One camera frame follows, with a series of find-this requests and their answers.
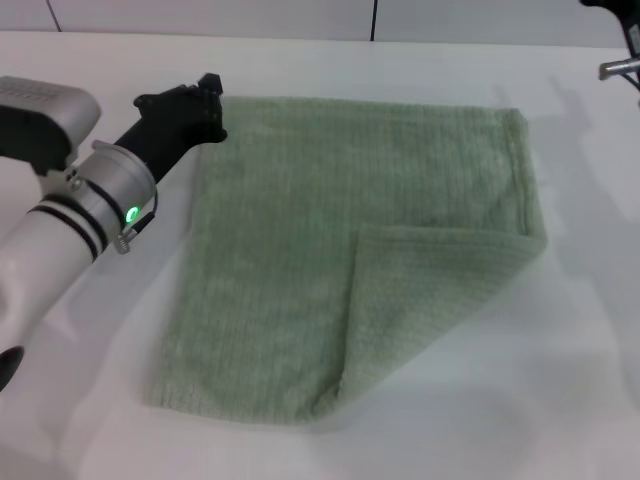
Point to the green terry towel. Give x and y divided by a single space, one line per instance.
300 240

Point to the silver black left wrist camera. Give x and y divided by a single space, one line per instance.
40 120

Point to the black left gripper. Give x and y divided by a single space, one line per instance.
170 125

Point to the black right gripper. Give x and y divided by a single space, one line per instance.
625 15

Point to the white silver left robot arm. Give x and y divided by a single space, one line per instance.
55 240

